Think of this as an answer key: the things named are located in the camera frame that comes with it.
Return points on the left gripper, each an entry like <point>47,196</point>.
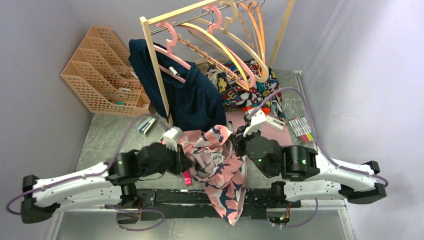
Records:
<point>182,161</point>

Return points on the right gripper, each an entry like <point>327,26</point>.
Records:
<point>239,140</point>

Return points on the pink patterned shorts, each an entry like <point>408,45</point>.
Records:
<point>222,173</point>

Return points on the yellow hanger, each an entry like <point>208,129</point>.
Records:
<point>240,65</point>

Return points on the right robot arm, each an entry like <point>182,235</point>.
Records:
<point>307,174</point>

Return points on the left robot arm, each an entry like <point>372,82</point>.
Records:
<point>112,182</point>

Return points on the navy blue shorts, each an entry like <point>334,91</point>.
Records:
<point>194,104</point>

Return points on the tan wavy hanger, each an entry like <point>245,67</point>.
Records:
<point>212,61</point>

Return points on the pink hanger with navy shorts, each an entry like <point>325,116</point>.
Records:
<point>169,53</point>

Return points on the orange hanger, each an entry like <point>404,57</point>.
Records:
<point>257,42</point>

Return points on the pink clipboard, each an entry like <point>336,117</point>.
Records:
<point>282,136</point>

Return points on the white eraser box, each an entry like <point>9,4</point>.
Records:
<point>275,123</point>

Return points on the orange cloth item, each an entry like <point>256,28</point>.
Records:
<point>265,110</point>

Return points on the grey stapler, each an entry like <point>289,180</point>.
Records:
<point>147,125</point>

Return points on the colourful cartoon print cloth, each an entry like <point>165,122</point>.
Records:
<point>234,96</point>

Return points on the set of coloured markers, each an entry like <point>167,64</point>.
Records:
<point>301,129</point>

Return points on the beige plastic file organizer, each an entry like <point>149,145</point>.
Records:
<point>100,74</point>

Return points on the wooden clothes rack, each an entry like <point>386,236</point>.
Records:
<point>209,17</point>

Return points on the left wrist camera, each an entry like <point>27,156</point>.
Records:
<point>170,138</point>

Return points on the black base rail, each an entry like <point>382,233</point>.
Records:
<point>195,204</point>

